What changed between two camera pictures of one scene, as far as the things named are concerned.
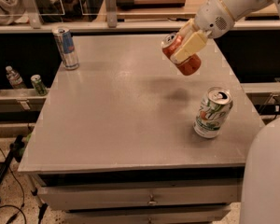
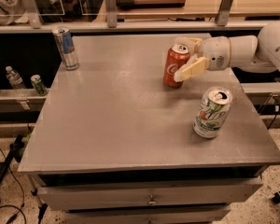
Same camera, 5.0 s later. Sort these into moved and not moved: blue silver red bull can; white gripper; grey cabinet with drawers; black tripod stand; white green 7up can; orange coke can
Moved: white gripper; orange coke can
Not moved: blue silver red bull can; black tripod stand; white green 7up can; grey cabinet with drawers
